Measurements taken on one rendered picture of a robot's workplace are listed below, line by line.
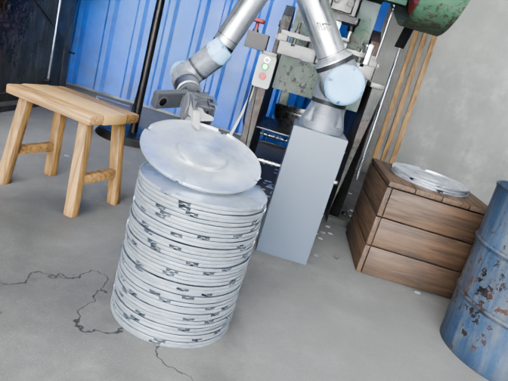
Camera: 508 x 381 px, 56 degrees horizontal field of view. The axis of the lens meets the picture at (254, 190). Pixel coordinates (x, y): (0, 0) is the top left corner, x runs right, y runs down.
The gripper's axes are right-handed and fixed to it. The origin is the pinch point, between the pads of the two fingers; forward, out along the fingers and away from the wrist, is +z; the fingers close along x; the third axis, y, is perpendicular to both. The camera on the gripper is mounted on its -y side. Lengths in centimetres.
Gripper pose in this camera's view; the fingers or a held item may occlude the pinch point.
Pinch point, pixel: (193, 128)
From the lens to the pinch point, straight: 122.8
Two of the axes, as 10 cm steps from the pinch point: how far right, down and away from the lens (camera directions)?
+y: 9.0, 1.4, 4.2
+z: 2.6, 6.1, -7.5
